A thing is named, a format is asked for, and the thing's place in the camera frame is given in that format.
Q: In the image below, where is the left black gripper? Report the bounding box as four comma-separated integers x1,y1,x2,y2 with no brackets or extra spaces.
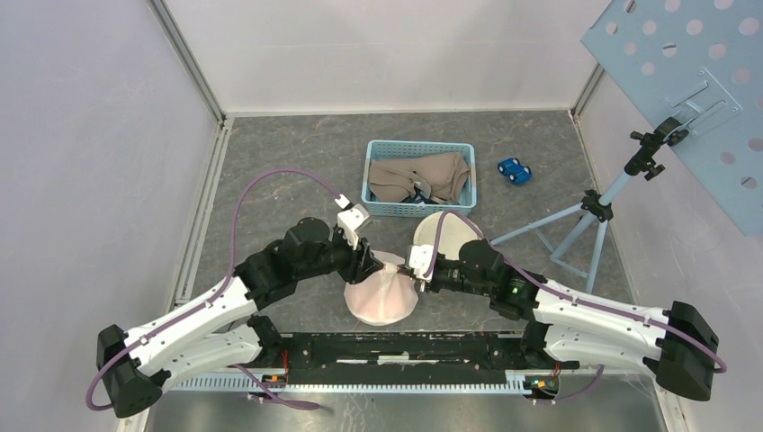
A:
296,225,384,284

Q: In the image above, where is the white mesh laundry bag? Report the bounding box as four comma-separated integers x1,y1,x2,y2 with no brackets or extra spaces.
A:
344,251,418,327

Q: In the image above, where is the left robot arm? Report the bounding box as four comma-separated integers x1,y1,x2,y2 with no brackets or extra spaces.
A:
85,218,385,419

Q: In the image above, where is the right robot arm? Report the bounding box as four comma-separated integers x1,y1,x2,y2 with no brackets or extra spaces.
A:
405,240,726,401

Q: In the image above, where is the beige bra in basket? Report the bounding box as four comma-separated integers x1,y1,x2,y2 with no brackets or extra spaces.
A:
367,152,471,204

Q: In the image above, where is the light blue plastic basket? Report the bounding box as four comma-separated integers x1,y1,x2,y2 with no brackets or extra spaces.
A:
361,139,477,218

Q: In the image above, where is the blue toy car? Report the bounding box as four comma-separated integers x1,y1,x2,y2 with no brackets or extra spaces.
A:
497,157,532,185

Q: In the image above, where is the blue tripod stand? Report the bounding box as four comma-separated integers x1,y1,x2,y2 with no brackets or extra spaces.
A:
490,117,693,293

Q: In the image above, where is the blue perforated panel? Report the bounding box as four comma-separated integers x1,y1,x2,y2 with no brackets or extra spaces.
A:
581,0,762,236

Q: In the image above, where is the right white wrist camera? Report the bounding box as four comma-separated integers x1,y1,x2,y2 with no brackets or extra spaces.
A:
406,244,436,281

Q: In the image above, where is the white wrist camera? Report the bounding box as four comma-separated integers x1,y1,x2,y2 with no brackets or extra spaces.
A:
335,194,371,250
406,244,436,281

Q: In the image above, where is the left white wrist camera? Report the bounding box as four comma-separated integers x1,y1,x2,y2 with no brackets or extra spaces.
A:
335,194,371,250

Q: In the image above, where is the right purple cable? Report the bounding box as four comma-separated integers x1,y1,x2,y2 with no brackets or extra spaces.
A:
421,210,727,405

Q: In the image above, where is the purple cable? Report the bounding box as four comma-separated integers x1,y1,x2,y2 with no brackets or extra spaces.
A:
85,167,347,412
421,210,727,405

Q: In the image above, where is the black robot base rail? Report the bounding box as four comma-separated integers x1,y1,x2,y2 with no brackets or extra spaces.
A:
249,331,579,385

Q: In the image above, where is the white cable tray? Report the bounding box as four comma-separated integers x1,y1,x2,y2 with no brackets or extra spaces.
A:
174,372,559,396

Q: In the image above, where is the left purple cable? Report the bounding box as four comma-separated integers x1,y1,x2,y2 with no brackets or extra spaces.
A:
85,167,347,412

